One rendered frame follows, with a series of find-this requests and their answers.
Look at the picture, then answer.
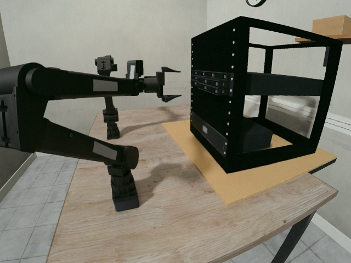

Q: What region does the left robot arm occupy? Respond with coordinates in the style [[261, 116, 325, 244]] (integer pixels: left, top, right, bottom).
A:
[[95, 55, 120, 139]]

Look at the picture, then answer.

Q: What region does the black open-frame rack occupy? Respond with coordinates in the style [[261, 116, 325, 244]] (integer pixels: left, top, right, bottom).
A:
[[190, 16, 343, 174]]

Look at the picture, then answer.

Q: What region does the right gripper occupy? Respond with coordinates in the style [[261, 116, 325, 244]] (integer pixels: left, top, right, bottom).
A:
[[143, 67, 181, 102]]

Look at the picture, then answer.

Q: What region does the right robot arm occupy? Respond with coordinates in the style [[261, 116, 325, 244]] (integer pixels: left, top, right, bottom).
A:
[[0, 60, 146, 203]]

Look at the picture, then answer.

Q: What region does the tan flat board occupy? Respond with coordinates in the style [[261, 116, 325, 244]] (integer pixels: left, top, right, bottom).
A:
[[162, 120, 338, 206]]

